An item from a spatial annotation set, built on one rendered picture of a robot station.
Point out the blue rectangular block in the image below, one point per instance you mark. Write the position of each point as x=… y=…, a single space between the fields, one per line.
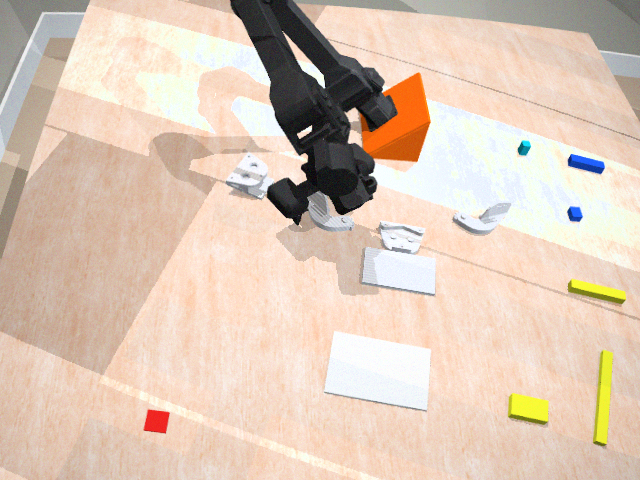
x=586 y=163

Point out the yellow long bar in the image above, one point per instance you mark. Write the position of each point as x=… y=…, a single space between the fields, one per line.
x=603 y=398

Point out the yellow rectangular bar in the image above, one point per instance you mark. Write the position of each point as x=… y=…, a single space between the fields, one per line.
x=596 y=291

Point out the small teal block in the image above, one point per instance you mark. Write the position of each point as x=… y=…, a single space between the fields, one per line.
x=524 y=148

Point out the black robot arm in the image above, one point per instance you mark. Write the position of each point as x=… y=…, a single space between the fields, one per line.
x=299 y=101

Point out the small blue cube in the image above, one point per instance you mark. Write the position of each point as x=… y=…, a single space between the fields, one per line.
x=574 y=214

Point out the white flat rectangular plate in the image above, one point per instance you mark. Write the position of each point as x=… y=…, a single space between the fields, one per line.
x=378 y=371

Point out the yellow rectangular block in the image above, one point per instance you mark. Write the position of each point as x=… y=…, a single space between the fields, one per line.
x=526 y=408

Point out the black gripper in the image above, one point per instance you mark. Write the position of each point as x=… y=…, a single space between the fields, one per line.
x=291 y=199

